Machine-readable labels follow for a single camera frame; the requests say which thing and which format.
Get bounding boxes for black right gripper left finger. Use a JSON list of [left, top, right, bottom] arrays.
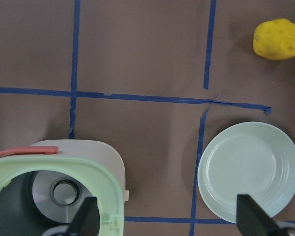
[[46, 196, 100, 236]]

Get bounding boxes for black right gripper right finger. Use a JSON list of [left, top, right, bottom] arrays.
[[236, 194, 295, 236]]

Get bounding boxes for white rice cooker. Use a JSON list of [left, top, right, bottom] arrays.
[[0, 140, 129, 236]]

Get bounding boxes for green plate near right arm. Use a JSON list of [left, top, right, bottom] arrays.
[[197, 122, 295, 223]]

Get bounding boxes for yellow toy potato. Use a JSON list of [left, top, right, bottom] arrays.
[[253, 18, 295, 60]]

